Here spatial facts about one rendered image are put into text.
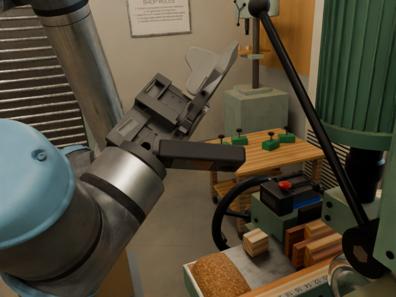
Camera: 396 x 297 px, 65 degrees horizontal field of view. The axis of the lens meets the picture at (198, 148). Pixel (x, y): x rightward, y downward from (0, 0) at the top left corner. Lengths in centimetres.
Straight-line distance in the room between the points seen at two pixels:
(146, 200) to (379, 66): 34
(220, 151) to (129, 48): 305
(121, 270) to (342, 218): 70
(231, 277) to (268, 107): 239
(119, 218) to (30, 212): 14
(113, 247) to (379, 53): 40
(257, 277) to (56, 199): 52
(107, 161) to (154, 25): 310
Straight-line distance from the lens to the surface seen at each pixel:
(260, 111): 288
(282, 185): 74
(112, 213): 33
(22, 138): 23
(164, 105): 40
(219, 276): 63
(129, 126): 40
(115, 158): 35
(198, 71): 41
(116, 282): 111
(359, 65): 47
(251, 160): 201
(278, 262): 72
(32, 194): 21
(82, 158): 106
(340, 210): 63
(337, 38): 50
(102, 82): 82
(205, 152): 39
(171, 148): 38
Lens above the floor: 139
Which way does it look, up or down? 23 degrees down
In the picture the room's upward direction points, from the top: 4 degrees counter-clockwise
